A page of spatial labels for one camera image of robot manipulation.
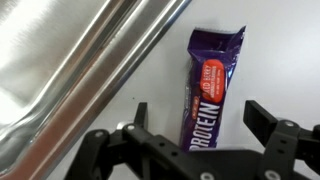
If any purple protein chocolate bar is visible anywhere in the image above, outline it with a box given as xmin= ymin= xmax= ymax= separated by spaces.
xmin=179 ymin=27 xmax=246 ymax=151

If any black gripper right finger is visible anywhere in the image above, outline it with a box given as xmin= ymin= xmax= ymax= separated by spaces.
xmin=243 ymin=100 xmax=320 ymax=180

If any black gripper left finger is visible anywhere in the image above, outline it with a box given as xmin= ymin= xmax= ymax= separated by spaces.
xmin=64 ymin=102 xmax=187 ymax=180

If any stainless steel sink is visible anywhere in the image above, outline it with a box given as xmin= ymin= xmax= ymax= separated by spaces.
xmin=0 ymin=0 xmax=191 ymax=180

